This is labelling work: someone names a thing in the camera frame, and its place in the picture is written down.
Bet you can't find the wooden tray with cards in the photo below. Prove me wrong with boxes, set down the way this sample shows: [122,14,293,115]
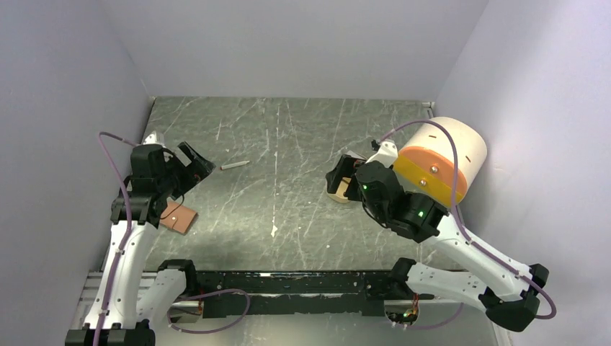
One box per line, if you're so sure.
[327,177,352,203]

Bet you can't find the white pen stick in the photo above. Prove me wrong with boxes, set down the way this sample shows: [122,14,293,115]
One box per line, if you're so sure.
[219,160,250,171]

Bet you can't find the brown leather card holder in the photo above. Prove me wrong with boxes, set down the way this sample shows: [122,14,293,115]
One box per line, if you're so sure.
[160,200,197,234]

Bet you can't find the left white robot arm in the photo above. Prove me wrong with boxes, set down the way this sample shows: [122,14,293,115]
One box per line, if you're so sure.
[65,142,215,345]

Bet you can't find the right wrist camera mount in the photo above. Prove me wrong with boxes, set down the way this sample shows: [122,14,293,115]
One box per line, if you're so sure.
[366,140,398,168]

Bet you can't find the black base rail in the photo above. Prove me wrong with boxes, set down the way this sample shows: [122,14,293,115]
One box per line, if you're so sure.
[151,270,435,320]

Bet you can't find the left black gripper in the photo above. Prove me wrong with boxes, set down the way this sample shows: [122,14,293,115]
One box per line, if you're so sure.
[157,141,214,200]

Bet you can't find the white orange yellow cylinder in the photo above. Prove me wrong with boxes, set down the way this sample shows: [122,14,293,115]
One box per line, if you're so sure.
[393,117,488,208]

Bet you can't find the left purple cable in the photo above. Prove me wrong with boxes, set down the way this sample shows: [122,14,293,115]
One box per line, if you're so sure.
[93,132,251,346]

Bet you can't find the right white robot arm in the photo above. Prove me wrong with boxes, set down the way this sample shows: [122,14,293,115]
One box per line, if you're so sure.
[325,154,549,332]

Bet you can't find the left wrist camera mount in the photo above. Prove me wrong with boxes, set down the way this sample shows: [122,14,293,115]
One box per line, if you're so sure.
[141,130,165,147]

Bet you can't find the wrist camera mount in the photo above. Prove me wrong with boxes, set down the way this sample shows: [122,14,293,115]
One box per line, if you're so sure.
[366,140,398,168]
[141,130,165,147]

